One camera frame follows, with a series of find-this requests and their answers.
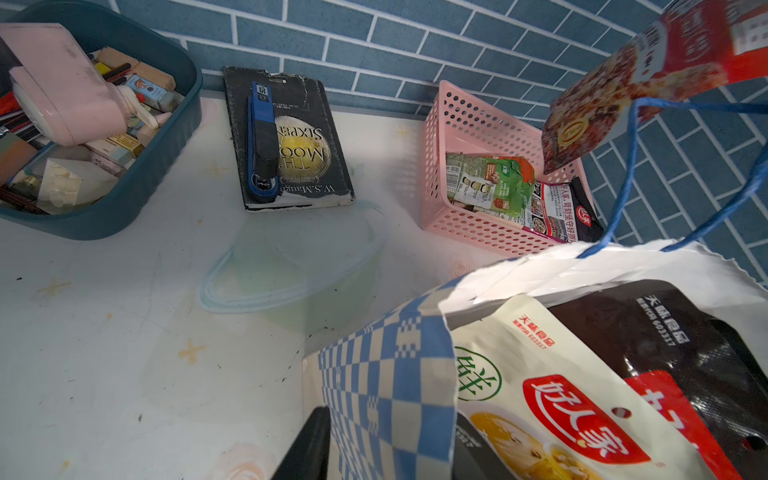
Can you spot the red fish seasoning packet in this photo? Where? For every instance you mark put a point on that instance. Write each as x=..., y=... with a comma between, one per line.
x=694, y=47

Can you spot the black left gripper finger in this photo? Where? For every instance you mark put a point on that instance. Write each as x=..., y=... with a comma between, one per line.
x=308, y=456

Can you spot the light green seasoning packet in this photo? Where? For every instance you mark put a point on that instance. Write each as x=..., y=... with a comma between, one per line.
x=550, y=408

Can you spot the dark teal plastic bin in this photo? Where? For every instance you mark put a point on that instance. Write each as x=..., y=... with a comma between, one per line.
x=94, y=26

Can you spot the blue stapler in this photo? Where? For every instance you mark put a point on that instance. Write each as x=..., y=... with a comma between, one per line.
x=263, y=146

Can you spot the pink perforated plastic basket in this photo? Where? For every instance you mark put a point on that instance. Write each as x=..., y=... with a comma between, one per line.
x=459, y=122

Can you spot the black seasoning packet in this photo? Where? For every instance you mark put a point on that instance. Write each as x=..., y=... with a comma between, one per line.
x=689, y=366

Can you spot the blue checkered paper bag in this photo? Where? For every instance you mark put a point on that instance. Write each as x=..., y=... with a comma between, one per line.
x=392, y=386

